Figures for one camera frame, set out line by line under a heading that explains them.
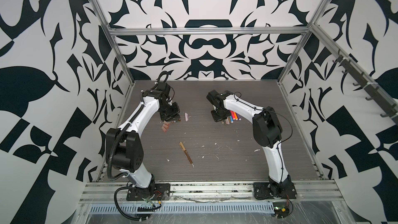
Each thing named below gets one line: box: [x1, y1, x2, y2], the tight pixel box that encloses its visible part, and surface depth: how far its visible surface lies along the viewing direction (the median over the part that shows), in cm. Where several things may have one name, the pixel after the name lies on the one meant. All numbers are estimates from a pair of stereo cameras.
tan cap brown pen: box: [178, 141, 195, 168], surface depth 89 cm
